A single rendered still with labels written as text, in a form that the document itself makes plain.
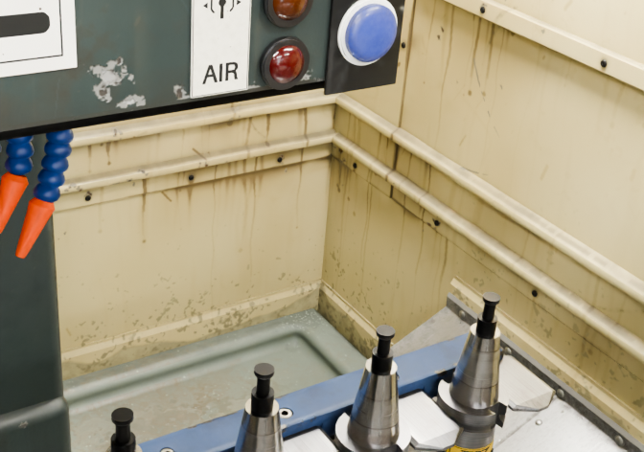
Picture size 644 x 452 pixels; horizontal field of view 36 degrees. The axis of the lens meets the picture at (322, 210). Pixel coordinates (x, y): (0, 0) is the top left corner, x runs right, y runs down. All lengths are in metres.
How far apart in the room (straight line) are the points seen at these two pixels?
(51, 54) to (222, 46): 0.08
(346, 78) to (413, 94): 1.17
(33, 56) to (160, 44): 0.06
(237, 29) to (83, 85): 0.08
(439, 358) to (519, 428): 0.61
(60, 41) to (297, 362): 1.59
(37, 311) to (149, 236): 0.50
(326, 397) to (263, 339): 1.12
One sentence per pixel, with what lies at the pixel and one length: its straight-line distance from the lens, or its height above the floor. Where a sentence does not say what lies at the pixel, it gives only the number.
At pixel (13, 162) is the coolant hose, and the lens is 0.65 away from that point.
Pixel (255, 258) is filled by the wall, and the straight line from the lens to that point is 1.94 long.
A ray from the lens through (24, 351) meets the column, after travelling 1.37.
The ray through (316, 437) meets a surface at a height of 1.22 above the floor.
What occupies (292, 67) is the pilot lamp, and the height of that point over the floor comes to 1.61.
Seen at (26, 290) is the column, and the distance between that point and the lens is 1.32.
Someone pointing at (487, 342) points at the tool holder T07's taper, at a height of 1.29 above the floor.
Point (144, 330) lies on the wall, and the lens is 1.90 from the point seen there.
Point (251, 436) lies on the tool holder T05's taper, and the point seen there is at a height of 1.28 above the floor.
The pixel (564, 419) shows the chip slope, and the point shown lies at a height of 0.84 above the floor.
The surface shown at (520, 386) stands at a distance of 0.95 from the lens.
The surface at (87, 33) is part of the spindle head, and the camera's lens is 0.45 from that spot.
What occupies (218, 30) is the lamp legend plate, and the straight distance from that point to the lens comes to 0.47.
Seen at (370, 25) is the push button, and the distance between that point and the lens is 0.51.
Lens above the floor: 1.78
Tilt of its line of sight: 28 degrees down
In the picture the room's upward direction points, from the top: 5 degrees clockwise
